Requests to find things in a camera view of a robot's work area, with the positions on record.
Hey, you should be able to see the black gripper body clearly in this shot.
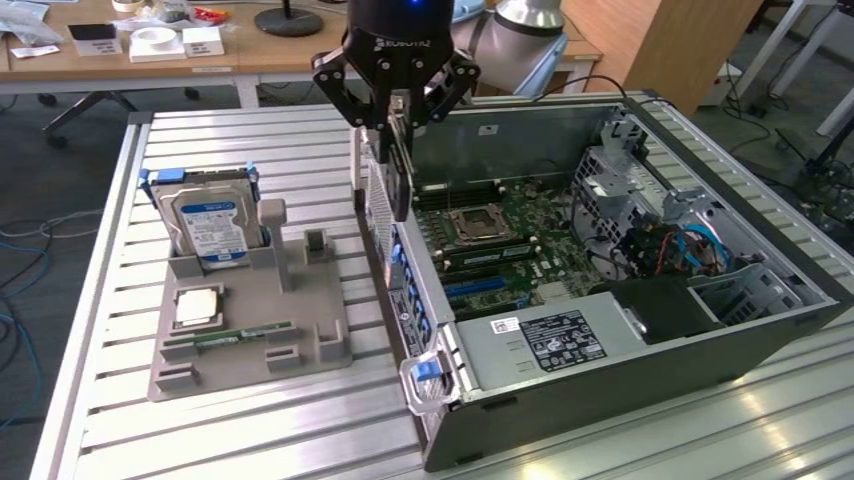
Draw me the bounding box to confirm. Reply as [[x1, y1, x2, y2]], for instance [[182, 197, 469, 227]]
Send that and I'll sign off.
[[339, 0, 464, 102]]

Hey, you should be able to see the black graphics card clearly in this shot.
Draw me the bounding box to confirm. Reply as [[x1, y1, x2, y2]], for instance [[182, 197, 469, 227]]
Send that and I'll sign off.
[[381, 89, 420, 224]]

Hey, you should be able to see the black round lamp base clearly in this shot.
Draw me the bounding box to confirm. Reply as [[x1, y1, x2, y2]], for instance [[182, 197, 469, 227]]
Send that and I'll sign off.
[[253, 0, 327, 37]]

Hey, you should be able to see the plain white box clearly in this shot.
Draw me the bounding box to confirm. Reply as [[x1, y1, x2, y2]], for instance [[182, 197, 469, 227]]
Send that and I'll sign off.
[[181, 26, 226, 58]]

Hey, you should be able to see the flat white box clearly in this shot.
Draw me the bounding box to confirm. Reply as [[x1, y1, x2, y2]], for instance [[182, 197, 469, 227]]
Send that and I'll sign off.
[[127, 37, 189, 64]]

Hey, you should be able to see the CPU socket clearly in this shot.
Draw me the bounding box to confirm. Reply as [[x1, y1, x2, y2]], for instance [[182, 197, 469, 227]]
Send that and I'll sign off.
[[450, 204, 509, 246]]

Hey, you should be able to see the white tape roll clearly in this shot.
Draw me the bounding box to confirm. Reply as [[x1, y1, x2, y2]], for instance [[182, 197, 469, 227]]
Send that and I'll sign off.
[[130, 27, 177, 51]]

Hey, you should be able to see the perforated metal cage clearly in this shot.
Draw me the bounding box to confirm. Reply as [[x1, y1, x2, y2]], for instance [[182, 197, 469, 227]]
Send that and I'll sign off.
[[570, 144, 670, 254]]

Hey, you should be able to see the green motherboard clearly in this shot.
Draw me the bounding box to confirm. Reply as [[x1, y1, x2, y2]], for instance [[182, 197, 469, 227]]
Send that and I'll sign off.
[[400, 167, 602, 321]]

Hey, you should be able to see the hard disk with blue carrier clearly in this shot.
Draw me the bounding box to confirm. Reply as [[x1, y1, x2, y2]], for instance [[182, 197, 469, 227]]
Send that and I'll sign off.
[[138, 160, 262, 274]]

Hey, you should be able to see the white box with black lid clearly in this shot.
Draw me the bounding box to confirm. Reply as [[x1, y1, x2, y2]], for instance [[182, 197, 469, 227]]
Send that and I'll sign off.
[[69, 23, 125, 57]]

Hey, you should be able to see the black chair base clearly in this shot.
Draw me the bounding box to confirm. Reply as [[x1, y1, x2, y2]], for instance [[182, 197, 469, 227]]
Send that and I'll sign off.
[[39, 87, 202, 149]]

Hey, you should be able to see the wooden desk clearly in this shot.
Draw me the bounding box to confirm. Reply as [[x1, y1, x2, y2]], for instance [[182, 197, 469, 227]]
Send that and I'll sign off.
[[0, 0, 606, 109]]

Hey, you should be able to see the blue expansion slot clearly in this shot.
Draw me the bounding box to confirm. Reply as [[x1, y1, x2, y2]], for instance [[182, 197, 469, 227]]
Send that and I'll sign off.
[[445, 276, 509, 297]]

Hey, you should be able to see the silver chipset heatsink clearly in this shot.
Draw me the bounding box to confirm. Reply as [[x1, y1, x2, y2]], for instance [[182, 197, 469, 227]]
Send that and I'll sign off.
[[533, 282, 576, 305]]

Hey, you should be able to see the grey parts rack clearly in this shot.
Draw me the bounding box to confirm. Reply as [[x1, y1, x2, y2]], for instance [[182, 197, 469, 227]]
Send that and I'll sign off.
[[145, 198, 353, 404]]

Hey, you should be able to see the clear plastic bag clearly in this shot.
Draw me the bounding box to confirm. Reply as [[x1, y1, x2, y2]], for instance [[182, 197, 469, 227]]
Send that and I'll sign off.
[[0, 4, 66, 46]]

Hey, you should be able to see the silver CPU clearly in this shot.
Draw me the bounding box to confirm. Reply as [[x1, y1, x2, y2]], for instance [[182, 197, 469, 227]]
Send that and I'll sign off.
[[174, 290, 219, 326]]

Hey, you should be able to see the green RAM stick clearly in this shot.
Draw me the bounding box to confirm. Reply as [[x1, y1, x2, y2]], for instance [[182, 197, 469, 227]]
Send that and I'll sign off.
[[163, 322, 295, 349]]

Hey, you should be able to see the black rating label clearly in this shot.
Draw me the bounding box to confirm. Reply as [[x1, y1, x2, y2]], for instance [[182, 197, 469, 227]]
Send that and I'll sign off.
[[518, 309, 606, 374]]

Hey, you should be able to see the grey power supply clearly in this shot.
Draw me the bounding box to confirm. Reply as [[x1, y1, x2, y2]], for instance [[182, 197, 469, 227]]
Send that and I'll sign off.
[[456, 292, 653, 391]]

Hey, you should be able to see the black tripod stand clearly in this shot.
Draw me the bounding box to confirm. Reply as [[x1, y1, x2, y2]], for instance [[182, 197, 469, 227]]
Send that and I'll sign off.
[[777, 94, 854, 226]]

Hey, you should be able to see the silver disk bay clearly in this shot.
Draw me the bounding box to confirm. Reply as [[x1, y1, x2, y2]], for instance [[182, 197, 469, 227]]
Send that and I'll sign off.
[[686, 262, 807, 326]]

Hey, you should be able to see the open black PC case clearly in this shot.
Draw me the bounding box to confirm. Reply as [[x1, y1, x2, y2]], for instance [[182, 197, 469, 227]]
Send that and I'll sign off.
[[350, 89, 844, 474]]

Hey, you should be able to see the black cable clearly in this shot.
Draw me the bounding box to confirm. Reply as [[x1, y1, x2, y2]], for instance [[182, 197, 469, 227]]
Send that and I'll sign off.
[[537, 73, 669, 105]]

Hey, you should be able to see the silver disk bracket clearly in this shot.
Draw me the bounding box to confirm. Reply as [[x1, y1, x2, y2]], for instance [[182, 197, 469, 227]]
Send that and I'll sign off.
[[661, 187, 736, 236]]

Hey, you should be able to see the blue wire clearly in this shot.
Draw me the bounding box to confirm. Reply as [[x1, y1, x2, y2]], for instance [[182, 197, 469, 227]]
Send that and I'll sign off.
[[670, 224, 736, 274]]

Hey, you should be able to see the white floor cable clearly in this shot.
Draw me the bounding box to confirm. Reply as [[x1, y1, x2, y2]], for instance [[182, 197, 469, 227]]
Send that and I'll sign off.
[[0, 208, 103, 239]]

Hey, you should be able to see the white table frame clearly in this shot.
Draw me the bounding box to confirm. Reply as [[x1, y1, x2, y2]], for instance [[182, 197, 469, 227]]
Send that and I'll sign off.
[[730, 0, 854, 136]]

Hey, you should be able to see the blue floor cable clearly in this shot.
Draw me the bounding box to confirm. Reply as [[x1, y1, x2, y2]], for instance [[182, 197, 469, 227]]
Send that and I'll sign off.
[[0, 239, 54, 431]]

